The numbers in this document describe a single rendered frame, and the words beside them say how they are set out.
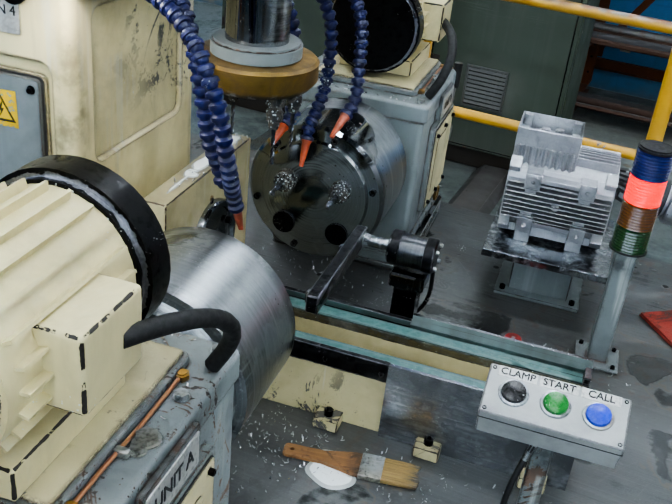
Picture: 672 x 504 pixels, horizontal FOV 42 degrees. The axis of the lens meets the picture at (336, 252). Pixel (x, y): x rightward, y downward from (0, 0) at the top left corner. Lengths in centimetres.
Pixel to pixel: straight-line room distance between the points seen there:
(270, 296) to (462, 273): 83
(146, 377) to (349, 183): 75
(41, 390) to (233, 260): 43
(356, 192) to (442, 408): 42
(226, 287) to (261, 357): 9
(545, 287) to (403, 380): 58
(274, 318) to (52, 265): 43
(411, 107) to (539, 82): 266
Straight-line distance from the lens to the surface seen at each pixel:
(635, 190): 153
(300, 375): 140
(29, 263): 72
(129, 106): 138
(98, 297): 72
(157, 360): 89
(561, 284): 183
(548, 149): 172
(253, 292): 108
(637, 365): 172
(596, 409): 109
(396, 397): 135
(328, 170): 153
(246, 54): 122
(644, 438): 155
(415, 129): 171
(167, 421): 84
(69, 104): 124
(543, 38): 428
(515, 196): 171
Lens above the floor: 170
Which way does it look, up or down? 29 degrees down
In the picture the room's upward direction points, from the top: 7 degrees clockwise
